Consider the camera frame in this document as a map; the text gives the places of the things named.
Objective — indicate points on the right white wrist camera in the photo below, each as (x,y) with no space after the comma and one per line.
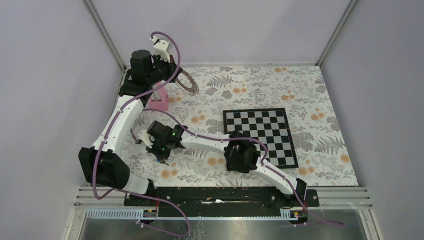
(144,137)

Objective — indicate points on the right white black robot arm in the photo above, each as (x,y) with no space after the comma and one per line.
(242,154)

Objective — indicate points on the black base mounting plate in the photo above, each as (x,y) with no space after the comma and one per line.
(214,199)

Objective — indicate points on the pink metronome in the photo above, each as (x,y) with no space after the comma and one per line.
(159,99)

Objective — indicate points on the blue headed key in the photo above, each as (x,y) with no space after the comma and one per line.
(163,161)

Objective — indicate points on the black white chessboard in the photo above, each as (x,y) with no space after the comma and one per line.
(271,127)

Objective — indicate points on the grey slotted cable duct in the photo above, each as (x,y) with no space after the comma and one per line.
(173,214)

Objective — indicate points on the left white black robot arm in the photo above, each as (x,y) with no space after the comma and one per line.
(101,163)

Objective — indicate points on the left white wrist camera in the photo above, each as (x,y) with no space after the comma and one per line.
(161,47)

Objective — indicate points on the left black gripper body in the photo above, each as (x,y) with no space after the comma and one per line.
(162,70)

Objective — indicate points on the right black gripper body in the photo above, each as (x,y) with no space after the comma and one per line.
(159,149)

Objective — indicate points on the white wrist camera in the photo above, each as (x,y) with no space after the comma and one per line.
(161,47)
(144,137)

